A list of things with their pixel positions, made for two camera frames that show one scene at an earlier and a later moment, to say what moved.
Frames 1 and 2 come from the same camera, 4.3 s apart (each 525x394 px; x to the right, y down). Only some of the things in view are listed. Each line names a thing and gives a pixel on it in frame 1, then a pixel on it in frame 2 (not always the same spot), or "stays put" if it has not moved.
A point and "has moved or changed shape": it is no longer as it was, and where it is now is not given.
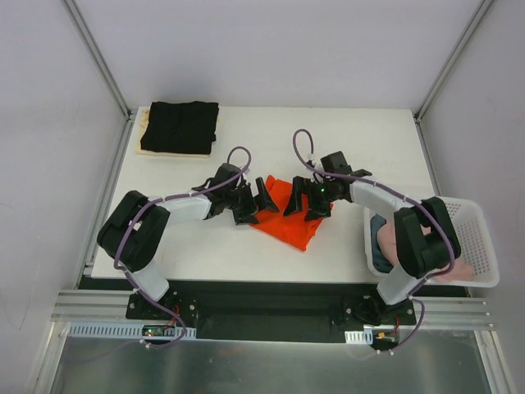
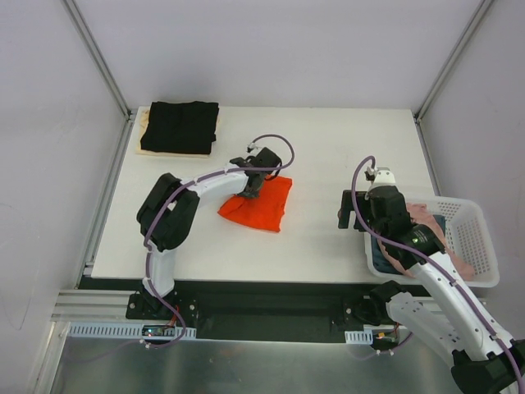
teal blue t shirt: x=379 y=261 stays put
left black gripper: x=246 y=200 → x=252 y=187
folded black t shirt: x=180 y=127 stays put
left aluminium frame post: x=103 y=65 stays put
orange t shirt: x=292 y=230 has moved or changed shape
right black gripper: x=310 y=195 → x=358 y=209
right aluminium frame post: x=450 y=61 stays put
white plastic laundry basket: x=469 y=224 stays put
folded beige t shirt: x=146 y=152 stays put
